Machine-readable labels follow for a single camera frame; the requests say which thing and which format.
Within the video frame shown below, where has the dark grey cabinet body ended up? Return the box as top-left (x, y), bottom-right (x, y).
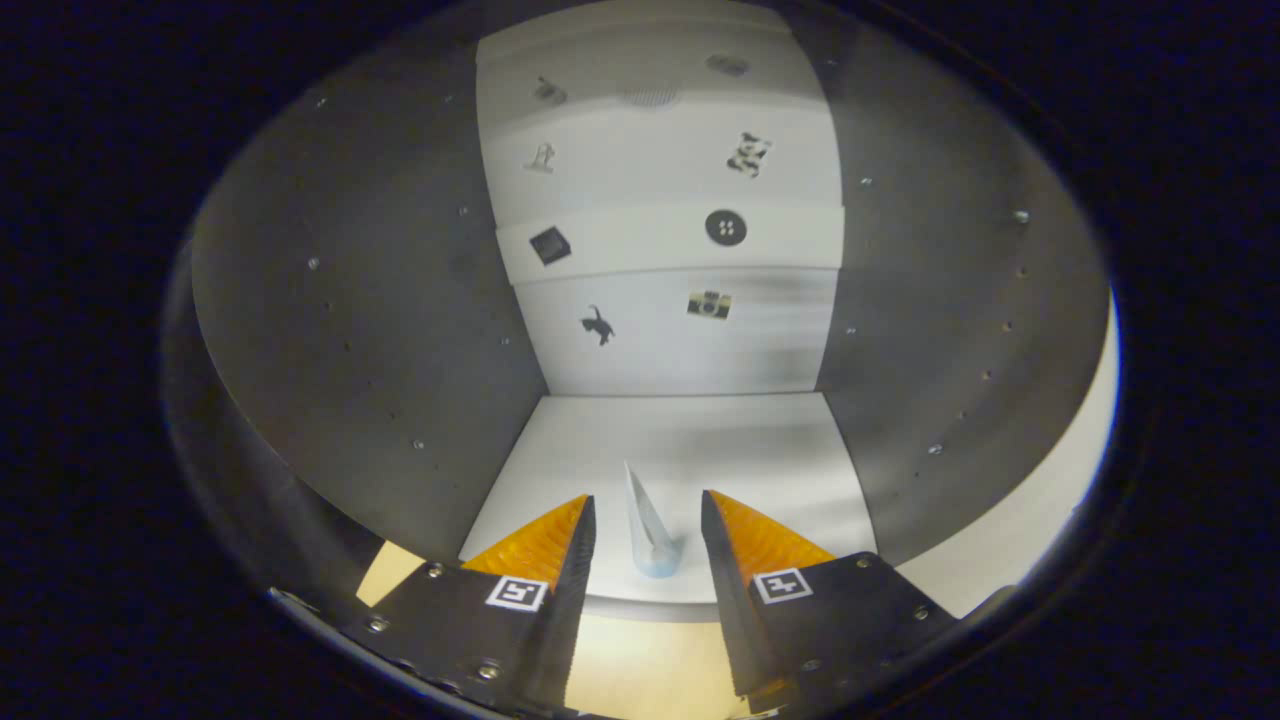
top-left (165, 0), bottom-right (1116, 611)

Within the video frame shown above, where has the white cabinet shelf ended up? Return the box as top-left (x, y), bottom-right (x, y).
top-left (458, 392), bottom-right (881, 623)

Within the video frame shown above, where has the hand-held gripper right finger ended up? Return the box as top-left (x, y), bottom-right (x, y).
top-left (700, 489), bottom-right (959, 713)

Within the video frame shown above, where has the small white cone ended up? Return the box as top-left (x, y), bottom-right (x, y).
top-left (622, 460), bottom-right (686, 579)

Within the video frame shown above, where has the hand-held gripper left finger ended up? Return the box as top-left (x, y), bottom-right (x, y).
top-left (340, 493), bottom-right (598, 713)

